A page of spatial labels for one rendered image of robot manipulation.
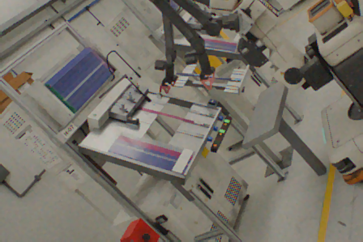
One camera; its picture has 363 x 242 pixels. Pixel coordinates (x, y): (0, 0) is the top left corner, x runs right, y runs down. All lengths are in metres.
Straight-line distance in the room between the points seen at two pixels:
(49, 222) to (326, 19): 2.97
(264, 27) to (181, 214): 1.27
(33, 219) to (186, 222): 1.73
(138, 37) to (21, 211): 1.87
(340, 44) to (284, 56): 0.33
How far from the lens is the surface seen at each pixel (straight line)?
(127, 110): 2.79
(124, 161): 2.53
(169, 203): 2.71
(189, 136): 2.67
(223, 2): 2.30
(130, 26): 3.81
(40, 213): 4.09
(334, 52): 2.21
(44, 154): 2.93
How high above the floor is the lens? 1.51
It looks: 12 degrees down
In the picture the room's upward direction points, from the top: 44 degrees counter-clockwise
